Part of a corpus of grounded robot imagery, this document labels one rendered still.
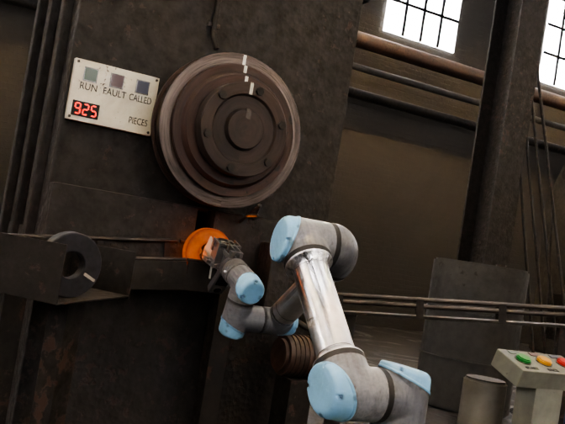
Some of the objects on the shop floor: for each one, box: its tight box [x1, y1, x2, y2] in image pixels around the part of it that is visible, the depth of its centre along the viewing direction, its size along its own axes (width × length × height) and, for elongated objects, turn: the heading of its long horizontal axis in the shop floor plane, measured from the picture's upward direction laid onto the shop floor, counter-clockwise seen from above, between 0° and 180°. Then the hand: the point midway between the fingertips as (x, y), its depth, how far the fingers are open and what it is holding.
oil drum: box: [417, 257, 530, 418], centre depth 504 cm, size 59×59×89 cm
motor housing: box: [268, 334, 317, 424], centre depth 252 cm, size 13×22×54 cm
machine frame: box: [0, 0, 370, 424], centre depth 288 cm, size 73×108×176 cm
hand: (208, 249), depth 250 cm, fingers closed
